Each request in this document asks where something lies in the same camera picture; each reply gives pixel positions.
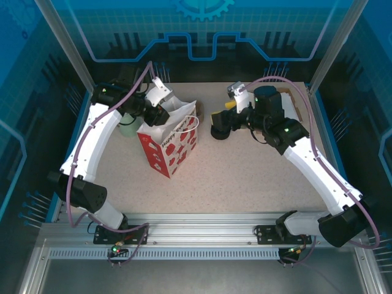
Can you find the pale green straw holder cup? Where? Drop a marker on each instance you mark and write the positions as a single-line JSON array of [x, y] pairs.
[[128, 130]]

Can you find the red white paper bag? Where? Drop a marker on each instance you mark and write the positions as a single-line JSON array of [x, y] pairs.
[[177, 153]]

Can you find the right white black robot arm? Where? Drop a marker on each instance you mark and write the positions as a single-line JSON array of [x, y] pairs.
[[321, 174]]

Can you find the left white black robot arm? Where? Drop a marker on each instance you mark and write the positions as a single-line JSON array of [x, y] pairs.
[[88, 147]]

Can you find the white paper napkin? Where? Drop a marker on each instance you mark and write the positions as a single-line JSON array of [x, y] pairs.
[[288, 104]]

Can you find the brown cardboard tray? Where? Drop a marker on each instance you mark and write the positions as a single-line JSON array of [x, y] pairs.
[[296, 105]]

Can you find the steel bottom panel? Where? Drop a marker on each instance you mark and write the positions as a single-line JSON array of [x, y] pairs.
[[199, 275]]

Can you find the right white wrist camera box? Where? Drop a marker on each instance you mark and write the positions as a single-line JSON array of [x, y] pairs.
[[242, 98]]

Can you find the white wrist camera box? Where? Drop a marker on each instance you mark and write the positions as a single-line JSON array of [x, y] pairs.
[[159, 92], [242, 98]]

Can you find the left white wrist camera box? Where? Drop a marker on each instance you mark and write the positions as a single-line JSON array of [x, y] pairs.
[[159, 92]]

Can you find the aluminium frame post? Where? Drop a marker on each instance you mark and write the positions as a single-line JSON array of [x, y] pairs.
[[337, 46], [67, 46]]

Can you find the aluminium frame rail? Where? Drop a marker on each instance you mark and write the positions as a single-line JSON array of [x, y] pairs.
[[199, 229]]

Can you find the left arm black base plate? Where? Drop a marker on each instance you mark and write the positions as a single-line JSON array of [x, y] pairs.
[[137, 234]]

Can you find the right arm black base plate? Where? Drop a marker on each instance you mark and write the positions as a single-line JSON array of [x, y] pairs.
[[266, 235]]

